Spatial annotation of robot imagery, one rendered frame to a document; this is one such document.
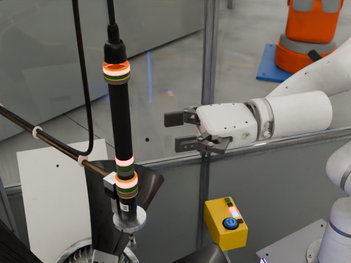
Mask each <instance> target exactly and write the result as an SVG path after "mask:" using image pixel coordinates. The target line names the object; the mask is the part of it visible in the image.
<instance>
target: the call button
mask: <svg viewBox="0 0 351 263"><path fill-rule="evenodd" d="M225 226H226V227H228V228H235V227H236V226H237V221H236V220H235V219H234V218H227V219H225Z"/></svg>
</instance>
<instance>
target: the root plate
mask: <svg viewBox="0 0 351 263"><path fill-rule="evenodd" d="M118 260H119V257H118V256H115V255H111V254H107V253H104V252H101V251H98V250H94V251H93V257H92V263H94V262H93V261H97V262H98V263H101V262H105V263H118Z"/></svg>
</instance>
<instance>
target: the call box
mask: <svg viewBox="0 0 351 263"><path fill-rule="evenodd" d="M225 198H228V197H225ZM225 198H219V199H214V200H209V201H205V205H204V221H205V223H206V225H207V227H208V230H209V232H210V234H211V236H212V238H213V241H214V243H217V244H218V245H219V246H220V248H221V250H222V251H226V250H230V249H235V248H239V247H244V246H246V241H247V234H248V227H247V225H246V224H245V222H244V220H243V218H242V216H241V214H240V213H239V211H238V209H237V207H236V205H235V204H234V202H233V200H232V199H231V197H229V198H230V200H231V202H232V204H233V207H235V209H236V211H234V212H237V213H238V215H239V216H238V217H233V215H232V212H231V211H230V209H229V208H230V207H228V205H227V203H228V202H225ZM227 218H234V219H235V220H236V221H237V219H241V218H242V220H243V223H241V224H239V223H238V221H237V226H236V227H235V228H228V227H226V226H225V219H227Z"/></svg>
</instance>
